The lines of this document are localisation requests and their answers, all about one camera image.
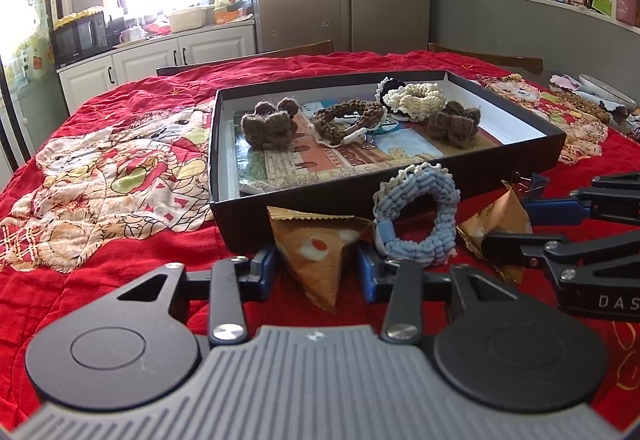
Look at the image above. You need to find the black shallow box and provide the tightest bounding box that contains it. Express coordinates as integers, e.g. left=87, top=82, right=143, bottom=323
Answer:
left=208, top=70, right=566, bottom=254

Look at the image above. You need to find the brown knitted bow right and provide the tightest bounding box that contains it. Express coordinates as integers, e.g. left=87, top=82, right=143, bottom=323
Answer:
left=426, top=101, right=480, bottom=148

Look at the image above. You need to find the wooden bead trivet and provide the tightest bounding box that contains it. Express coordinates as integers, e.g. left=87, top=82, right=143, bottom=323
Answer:
left=552, top=89, right=611, bottom=125

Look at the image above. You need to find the brown snack packet with egg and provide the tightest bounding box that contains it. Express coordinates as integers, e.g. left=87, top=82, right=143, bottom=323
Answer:
left=267, top=206, right=373, bottom=312

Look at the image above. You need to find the white kitchen cabinet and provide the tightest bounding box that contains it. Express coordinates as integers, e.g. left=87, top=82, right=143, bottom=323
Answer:
left=58, top=16, right=257, bottom=113

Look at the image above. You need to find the brown knitted bow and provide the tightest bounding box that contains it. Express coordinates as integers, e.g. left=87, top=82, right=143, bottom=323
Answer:
left=241, top=98, right=299, bottom=151
left=426, top=101, right=480, bottom=148

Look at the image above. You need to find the brown knitted bow left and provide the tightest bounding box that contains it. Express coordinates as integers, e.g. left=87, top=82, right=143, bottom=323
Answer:
left=241, top=98, right=299, bottom=151

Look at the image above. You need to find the black microwave oven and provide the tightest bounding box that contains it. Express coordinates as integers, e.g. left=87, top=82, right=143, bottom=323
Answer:
left=50, top=11, right=111, bottom=67

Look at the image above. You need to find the wooden chair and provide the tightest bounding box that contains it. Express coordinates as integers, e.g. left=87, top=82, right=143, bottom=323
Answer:
left=156, top=40, right=334, bottom=77
left=427, top=42, right=544, bottom=76

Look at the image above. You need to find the wooden chair back right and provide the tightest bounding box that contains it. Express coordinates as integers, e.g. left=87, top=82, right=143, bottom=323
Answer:
left=427, top=42, right=544, bottom=76

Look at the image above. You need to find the white mug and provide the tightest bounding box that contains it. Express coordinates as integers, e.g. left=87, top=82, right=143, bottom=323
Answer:
left=119, top=25, right=146, bottom=44

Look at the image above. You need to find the white plate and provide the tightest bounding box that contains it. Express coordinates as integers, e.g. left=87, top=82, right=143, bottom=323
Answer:
left=578, top=74, right=637, bottom=111

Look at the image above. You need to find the cream plastic basin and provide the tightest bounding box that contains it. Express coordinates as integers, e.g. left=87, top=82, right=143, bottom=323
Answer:
left=167, top=7, right=207, bottom=34

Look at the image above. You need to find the wooden chair back left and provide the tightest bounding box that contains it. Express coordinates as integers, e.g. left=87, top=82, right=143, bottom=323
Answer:
left=156, top=40, right=334, bottom=77

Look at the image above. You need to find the pink thermos bottle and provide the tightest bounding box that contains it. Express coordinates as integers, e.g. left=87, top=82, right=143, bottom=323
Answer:
left=615, top=0, right=638, bottom=26

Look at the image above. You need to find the red bear-print quilt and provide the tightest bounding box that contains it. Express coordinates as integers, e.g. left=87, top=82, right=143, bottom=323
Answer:
left=1, top=50, right=639, bottom=430

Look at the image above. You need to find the cream knitted scrunchie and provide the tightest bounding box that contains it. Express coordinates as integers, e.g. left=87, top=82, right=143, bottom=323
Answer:
left=375, top=77, right=447, bottom=122

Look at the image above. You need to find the dark brown knitted scrunchie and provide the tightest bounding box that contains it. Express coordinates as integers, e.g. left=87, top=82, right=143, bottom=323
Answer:
left=311, top=99, right=386, bottom=146

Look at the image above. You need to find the blue knitted scrunchie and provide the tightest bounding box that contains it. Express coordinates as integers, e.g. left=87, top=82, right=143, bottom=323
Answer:
left=373, top=162, right=460, bottom=267

